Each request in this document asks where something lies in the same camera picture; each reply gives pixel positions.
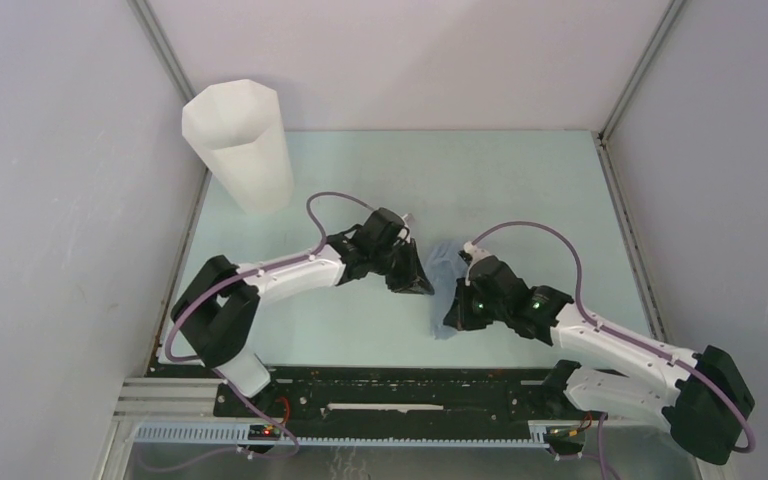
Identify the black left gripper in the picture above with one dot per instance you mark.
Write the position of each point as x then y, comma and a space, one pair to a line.
412, 279

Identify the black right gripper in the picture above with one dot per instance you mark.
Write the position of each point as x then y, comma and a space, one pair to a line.
459, 316

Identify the light blue plastic trash bag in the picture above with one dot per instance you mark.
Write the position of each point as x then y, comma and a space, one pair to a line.
443, 267

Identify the white octagonal trash bin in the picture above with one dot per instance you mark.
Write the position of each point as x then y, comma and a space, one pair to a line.
236, 129

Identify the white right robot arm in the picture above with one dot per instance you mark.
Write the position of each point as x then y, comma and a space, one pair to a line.
698, 398

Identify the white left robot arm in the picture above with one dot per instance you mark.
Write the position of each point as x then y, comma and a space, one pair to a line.
213, 317

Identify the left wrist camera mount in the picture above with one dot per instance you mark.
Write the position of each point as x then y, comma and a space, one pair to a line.
408, 222

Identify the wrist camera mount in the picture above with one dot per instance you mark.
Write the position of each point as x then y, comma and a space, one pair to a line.
408, 222
472, 254

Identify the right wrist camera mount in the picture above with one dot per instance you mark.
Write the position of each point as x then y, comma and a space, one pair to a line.
472, 254

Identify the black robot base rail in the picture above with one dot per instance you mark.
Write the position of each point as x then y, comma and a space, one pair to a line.
436, 403

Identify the right aluminium frame post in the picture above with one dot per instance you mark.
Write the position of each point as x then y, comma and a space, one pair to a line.
635, 145

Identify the aluminium frame post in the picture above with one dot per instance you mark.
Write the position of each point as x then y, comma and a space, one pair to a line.
635, 145
159, 394

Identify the white slotted cable duct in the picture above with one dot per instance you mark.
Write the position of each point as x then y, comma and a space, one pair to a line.
242, 434

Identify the left aluminium frame post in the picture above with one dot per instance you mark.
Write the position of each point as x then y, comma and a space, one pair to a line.
159, 394

